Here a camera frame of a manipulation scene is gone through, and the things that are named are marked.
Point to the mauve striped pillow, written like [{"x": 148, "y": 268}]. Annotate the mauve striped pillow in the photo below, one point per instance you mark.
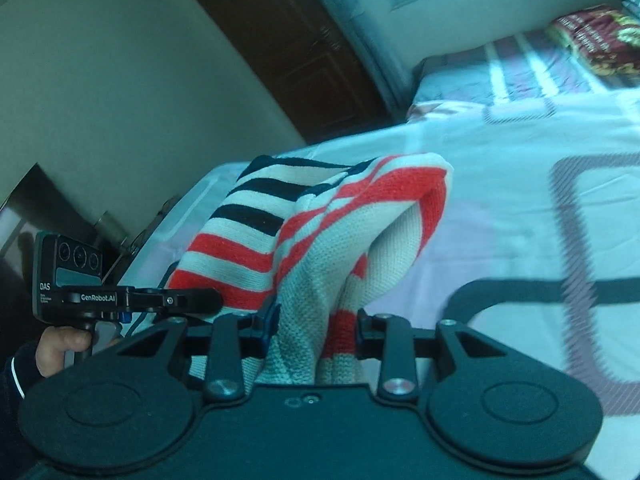
[{"x": 510, "y": 67}]

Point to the pale curtain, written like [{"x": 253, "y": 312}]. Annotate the pale curtain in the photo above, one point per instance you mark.
[{"x": 370, "y": 45}]

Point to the white patterned bed sheet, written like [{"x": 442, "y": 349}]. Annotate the white patterned bed sheet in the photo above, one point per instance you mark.
[{"x": 525, "y": 220}]

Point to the red patterned pillow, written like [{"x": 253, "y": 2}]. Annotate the red patterned pillow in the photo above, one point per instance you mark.
[{"x": 600, "y": 35}]

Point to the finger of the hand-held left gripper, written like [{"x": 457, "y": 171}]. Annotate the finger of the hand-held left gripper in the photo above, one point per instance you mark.
[{"x": 185, "y": 300}]

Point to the dark wooden door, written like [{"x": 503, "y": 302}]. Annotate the dark wooden door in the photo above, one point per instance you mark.
[{"x": 295, "y": 45}]

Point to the cream striped knit sweater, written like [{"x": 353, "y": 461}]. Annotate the cream striped knit sweater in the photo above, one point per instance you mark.
[{"x": 320, "y": 240}]

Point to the small grey cylinder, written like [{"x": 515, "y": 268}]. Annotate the small grey cylinder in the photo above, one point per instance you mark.
[{"x": 110, "y": 227}]

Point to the person's left forearm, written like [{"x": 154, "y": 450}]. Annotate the person's left forearm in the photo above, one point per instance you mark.
[{"x": 17, "y": 400}]

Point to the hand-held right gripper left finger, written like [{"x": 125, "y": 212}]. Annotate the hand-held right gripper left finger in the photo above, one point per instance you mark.
[{"x": 266, "y": 332}]

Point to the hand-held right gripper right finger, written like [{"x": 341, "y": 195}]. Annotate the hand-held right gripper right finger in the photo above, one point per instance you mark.
[{"x": 365, "y": 335}]

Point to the person's left hand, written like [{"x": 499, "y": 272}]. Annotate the person's left hand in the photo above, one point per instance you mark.
[{"x": 62, "y": 347}]

